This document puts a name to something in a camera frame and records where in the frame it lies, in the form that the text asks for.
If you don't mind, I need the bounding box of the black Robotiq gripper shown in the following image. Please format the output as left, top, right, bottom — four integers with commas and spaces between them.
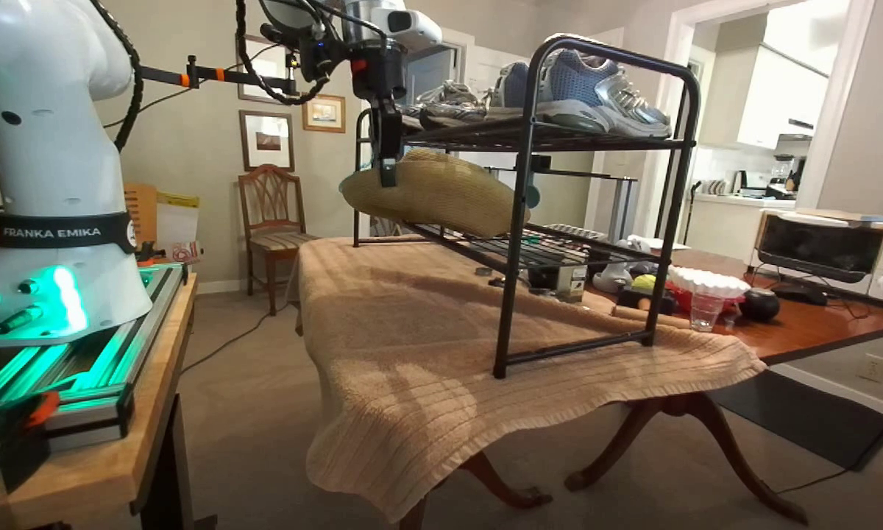
351, 42, 413, 190

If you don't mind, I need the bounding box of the tan straw hat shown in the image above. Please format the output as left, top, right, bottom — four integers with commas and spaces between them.
338, 144, 523, 243

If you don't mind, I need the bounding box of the black metal shoe rack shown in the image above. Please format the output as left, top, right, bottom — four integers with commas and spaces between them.
351, 34, 704, 380

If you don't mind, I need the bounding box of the white and blue sneaker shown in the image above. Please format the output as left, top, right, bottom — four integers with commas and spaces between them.
415, 82, 494, 131
490, 48, 674, 141

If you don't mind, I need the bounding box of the dark wooden chair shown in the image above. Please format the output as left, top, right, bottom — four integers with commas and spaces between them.
236, 163, 313, 319

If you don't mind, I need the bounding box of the black stand with orange clamps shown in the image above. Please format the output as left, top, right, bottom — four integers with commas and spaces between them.
136, 54, 304, 98

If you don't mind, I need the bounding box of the dark printed box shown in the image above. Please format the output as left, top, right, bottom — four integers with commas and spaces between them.
523, 246, 593, 304

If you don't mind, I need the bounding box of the white yellow card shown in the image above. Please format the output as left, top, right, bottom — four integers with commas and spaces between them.
154, 190, 206, 250

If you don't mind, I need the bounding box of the beige ribbed tablecloth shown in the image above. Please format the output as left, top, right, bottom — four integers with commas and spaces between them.
295, 234, 769, 525

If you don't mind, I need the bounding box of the white red small box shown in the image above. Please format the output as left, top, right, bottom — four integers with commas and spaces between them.
665, 265, 754, 334

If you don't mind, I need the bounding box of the white kitchen cabinet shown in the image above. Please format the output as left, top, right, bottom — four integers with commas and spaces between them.
700, 42, 831, 150

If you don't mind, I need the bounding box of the black computer mouse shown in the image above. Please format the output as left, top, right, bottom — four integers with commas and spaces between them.
740, 288, 785, 325

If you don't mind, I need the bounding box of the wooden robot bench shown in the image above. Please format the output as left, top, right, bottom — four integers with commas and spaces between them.
0, 262, 201, 530

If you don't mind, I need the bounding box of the white toaster oven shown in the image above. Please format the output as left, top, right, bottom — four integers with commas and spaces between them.
749, 206, 883, 310

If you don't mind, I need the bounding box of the brown wooden dining table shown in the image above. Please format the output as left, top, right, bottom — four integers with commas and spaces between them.
395, 246, 883, 527

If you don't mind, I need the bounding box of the black orange clamp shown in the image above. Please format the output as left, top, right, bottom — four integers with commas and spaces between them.
0, 391, 61, 494

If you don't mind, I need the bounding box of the black floor mat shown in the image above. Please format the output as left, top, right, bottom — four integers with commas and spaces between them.
709, 365, 883, 474

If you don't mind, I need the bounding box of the framed wall picture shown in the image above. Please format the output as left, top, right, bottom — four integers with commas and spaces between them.
300, 92, 351, 135
238, 109, 297, 175

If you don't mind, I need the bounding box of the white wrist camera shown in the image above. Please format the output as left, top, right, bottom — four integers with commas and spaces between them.
376, 6, 447, 57

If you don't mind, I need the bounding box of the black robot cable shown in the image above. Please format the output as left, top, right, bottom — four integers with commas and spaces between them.
92, 0, 317, 150

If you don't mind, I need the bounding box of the aluminium frame with green light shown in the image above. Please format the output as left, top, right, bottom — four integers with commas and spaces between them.
0, 262, 188, 437

